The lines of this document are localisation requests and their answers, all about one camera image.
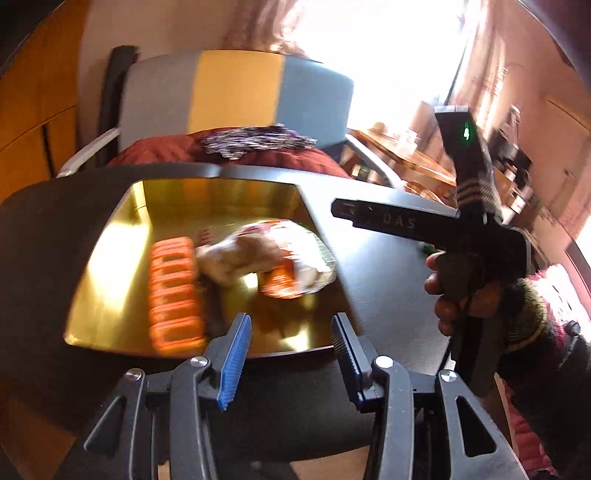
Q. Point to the grey yellow blue armchair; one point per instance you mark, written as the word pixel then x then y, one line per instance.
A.
pixel 203 90

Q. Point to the pink quilted blanket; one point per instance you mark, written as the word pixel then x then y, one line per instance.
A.
pixel 547 368

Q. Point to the white orange snack bag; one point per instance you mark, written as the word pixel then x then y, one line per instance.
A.
pixel 288 260

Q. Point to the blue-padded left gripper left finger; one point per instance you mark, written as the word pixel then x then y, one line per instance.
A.
pixel 226 357

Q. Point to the wooden desk with clutter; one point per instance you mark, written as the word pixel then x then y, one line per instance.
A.
pixel 511 165

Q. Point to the pink patterned curtain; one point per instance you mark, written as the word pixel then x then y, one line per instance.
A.
pixel 479 82

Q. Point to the purple patterned scarf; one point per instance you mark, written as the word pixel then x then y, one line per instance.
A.
pixel 234 143

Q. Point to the orange plastic rack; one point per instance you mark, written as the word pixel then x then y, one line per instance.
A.
pixel 175 303

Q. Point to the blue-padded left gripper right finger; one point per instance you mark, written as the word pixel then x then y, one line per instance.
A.
pixel 355 356

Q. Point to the wooden side table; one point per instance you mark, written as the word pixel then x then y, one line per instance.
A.
pixel 408 164

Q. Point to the red quilted jacket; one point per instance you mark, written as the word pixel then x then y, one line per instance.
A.
pixel 187 148

